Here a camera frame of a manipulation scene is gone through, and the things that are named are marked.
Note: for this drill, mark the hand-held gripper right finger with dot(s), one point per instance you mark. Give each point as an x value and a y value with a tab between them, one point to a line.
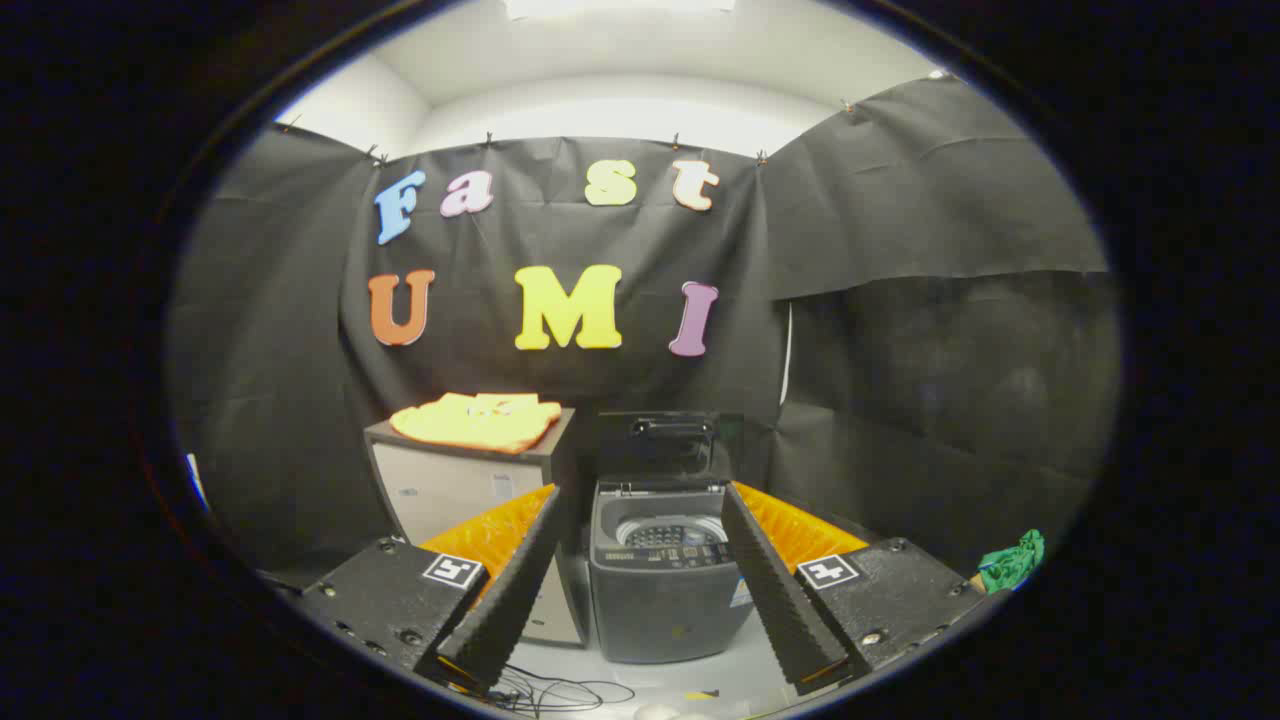
780	600

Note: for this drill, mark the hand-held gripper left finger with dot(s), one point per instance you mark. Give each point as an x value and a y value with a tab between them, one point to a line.
505	600

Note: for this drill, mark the grey washing machine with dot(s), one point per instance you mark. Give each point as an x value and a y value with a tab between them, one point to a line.
660	610

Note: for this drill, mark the yellow orange polo shirt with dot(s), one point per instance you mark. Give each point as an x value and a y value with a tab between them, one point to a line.
470	425

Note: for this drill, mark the grey cabinet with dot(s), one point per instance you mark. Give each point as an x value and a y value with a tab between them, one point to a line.
440	490

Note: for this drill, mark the small white round object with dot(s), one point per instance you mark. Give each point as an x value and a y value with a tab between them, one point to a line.
655	712

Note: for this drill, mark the green crumpled cloth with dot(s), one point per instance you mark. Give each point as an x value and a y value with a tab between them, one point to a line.
1012	565

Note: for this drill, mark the ceiling light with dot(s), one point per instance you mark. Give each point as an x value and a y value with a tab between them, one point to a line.
620	6

